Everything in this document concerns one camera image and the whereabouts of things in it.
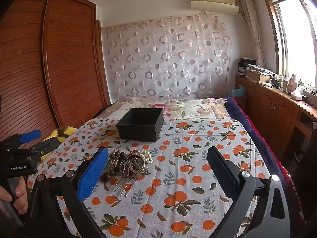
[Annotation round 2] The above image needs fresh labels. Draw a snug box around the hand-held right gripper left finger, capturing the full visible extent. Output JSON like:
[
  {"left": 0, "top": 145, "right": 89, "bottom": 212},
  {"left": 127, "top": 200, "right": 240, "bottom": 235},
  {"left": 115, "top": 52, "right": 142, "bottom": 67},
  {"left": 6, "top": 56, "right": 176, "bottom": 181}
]
[{"left": 25, "top": 147, "right": 109, "bottom": 238}]

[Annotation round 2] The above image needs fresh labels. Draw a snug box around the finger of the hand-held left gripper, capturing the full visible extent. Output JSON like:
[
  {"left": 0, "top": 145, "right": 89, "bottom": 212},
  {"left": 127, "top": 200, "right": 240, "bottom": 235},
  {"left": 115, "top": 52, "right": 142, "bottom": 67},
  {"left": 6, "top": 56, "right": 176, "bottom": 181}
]
[
  {"left": 37, "top": 138, "right": 60, "bottom": 158},
  {"left": 19, "top": 130, "right": 42, "bottom": 145}
]

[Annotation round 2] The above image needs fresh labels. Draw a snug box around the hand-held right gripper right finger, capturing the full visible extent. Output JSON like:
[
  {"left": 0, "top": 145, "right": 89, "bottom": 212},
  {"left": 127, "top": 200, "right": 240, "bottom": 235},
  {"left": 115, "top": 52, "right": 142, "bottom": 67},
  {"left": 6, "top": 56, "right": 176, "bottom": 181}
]
[{"left": 207, "top": 146, "right": 291, "bottom": 238}]

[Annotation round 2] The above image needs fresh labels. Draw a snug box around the white pearl necklace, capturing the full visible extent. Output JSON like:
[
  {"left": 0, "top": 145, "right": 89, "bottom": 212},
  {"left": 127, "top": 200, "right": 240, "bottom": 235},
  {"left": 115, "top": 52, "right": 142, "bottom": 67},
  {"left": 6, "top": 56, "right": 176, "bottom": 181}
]
[{"left": 110, "top": 149, "right": 153, "bottom": 166}]

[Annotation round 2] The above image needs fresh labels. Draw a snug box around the black square box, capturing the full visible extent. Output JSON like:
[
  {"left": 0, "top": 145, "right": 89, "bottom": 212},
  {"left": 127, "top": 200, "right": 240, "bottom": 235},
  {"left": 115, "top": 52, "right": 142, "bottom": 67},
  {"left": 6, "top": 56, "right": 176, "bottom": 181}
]
[{"left": 116, "top": 108, "right": 164, "bottom": 143}]

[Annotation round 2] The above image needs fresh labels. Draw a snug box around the person's left hand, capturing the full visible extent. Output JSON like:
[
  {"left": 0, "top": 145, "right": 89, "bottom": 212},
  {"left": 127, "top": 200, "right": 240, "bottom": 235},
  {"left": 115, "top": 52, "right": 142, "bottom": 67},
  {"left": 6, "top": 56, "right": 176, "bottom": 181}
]
[{"left": 0, "top": 178, "right": 28, "bottom": 214}]

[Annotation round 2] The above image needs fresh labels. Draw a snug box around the yellow striped plush toy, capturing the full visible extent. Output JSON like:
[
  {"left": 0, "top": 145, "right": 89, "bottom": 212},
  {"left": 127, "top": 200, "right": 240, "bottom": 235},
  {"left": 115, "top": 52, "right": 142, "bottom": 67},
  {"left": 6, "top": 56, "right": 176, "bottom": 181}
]
[{"left": 41, "top": 126, "right": 78, "bottom": 154}]

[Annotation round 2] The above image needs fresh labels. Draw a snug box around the bronze metal hair comb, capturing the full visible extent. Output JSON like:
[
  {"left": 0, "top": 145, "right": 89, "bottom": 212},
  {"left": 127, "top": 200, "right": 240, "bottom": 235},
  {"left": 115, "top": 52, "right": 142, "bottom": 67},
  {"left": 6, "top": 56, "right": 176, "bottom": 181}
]
[{"left": 113, "top": 155, "right": 149, "bottom": 197}]

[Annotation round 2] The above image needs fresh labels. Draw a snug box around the orange fruit print cloth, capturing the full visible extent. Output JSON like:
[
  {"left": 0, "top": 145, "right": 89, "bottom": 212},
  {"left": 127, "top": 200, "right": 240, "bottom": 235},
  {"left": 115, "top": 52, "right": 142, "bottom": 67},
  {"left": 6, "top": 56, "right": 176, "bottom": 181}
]
[{"left": 27, "top": 118, "right": 273, "bottom": 238}]

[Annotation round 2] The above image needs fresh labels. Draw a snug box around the dark blue blanket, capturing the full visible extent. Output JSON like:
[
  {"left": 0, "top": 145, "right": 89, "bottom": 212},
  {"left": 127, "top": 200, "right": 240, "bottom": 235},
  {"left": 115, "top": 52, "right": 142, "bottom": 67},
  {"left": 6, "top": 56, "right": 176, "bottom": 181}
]
[{"left": 224, "top": 97, "right": 281, "bottom": 175}]

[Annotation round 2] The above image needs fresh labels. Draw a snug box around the red blanket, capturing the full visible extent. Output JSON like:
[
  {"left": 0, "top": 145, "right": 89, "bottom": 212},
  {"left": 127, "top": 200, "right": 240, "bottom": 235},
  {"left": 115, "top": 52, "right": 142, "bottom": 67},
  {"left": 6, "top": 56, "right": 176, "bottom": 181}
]
[{"left": 238, "top": 99, "right": 310, "bottom": 228}]

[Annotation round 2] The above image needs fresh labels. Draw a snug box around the brown wooden wardrobe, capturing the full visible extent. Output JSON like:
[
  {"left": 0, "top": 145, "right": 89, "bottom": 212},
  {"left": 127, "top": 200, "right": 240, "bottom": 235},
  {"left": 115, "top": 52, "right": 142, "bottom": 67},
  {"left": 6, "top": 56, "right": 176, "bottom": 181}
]
[{"left": 0, "top": 0, "right": 112, "bottom": 152}]

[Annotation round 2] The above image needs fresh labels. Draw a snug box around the floral pillow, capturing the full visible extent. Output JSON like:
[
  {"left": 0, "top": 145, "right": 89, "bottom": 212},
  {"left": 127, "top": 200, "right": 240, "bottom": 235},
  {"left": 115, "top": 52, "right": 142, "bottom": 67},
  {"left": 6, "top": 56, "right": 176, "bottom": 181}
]
[{"left": 96, "top": 97, "right": 228, "bottom": 121}]

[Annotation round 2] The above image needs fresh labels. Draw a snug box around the wooden low cabinet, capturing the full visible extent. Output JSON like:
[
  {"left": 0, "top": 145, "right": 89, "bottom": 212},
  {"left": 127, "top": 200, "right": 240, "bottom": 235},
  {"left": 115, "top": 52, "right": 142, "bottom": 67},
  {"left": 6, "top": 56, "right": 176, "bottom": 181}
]
[{"left": 235, "top": 76, "right": 317, "bottom": 174}]

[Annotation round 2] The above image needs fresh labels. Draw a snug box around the teal paper bag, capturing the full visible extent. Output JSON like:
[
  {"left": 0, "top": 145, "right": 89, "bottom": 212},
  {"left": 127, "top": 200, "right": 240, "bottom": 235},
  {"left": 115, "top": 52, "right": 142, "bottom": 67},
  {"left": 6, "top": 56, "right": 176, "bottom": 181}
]
[{"left": 229, "top": 85, "right": 247, "bottom": 98}]

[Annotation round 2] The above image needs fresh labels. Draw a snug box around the pile of folded clothes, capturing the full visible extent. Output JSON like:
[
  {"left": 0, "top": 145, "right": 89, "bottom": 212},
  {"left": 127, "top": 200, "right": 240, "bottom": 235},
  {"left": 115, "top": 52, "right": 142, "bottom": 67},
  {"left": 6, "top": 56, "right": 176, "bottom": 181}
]
[{"left": 238, "top": 57, "right": 257, "bottom": 76}]

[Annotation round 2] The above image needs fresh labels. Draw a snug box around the circle pattern sheer curtain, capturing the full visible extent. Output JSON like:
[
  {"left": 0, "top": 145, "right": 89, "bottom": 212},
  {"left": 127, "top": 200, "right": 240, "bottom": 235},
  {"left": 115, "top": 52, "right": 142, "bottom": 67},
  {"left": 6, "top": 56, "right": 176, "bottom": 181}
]
[{"left": 101, "top": 13, "right": 232, "bottom": 100}]

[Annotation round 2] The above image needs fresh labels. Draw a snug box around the patterned window curtain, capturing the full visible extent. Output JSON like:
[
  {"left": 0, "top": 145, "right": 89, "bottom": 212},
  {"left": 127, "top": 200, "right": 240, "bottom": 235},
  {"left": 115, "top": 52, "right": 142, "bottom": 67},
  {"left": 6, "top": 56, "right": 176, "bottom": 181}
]
[{"left": 239, "top": 0, "right": 266, "bottom": 67}]

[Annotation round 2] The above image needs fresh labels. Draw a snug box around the window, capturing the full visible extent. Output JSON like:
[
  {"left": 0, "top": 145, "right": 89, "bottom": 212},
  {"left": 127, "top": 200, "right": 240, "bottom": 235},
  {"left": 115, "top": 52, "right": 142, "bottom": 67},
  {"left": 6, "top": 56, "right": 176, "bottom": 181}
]
[{"left": 264, "top": 0, "right": 317, "bottom": 90}]

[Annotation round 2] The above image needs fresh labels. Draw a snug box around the white air conditioner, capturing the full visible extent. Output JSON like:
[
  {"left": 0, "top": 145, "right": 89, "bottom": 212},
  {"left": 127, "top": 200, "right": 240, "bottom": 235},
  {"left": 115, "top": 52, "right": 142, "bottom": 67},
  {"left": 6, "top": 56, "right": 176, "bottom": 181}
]
[{"left": 190, "top": 0, "right": 240, "bottom": 14}]

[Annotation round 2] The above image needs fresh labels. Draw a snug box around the brown wooden bead bracelet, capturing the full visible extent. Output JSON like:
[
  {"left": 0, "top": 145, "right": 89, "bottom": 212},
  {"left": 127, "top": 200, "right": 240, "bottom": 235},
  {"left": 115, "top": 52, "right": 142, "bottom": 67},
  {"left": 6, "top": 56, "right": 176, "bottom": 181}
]
[{"left": 100, "top": 151, "right": 129, "bottom": 182}]

